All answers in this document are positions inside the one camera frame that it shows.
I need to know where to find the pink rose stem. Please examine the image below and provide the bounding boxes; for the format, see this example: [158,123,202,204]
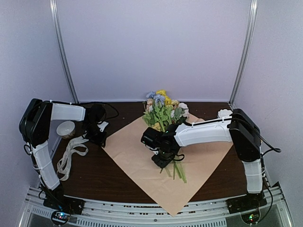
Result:
[174,103,189,123]

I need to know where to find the pale yellow flower stem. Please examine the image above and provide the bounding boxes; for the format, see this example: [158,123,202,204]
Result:
[160,105,187,184]

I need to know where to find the front aluminium rail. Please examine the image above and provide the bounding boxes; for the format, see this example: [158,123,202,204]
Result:
[23,186,288,227]

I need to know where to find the white printed ribbon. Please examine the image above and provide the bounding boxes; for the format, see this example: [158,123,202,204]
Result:
[56,136,89,181]

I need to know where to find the pink wrapping paper sheet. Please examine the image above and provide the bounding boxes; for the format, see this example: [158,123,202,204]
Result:
[105,118,232,216]

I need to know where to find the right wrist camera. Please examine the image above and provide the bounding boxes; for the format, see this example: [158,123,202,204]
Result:
[150,148,161,155]

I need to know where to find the blue flower stem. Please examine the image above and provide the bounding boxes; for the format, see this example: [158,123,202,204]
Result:
[143,90,172,132]

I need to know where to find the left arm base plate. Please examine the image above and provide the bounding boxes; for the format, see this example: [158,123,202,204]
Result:
[43,197,85,226]

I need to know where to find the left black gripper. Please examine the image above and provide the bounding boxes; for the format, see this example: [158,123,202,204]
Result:
[82,122,107,147]

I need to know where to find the left white patterned bowl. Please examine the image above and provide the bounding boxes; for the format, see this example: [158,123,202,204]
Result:
[56,121,75,140]

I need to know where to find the aluminium frame post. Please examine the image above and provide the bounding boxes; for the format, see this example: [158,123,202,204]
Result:
[229,0,258,109]
[49,0,79,103]

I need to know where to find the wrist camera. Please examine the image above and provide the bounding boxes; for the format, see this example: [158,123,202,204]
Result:
[150,148,161,155]
[97,121,109,132]

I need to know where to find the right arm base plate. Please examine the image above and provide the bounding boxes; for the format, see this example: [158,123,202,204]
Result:
[226,195,267,225]

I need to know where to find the right aluminium frame post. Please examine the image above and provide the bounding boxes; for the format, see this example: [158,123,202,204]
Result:
[229,0,258,109]

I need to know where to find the peach flower stem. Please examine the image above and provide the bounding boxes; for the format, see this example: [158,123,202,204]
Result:
[143,98,155,127]

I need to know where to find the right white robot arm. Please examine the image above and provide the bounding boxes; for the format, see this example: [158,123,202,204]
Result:
[141,109,281,209]

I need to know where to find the left aluminium frame post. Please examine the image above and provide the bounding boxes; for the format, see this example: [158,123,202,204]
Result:
[49,0,79,103]

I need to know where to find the white rose stem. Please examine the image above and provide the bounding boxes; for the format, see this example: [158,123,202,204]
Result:
[169,105,182,119]

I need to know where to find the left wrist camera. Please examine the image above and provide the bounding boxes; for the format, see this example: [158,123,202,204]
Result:
[97,121,109,132]

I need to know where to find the right white scalloped bowl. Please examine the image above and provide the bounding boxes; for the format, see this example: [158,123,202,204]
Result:
[217,109,233,119]

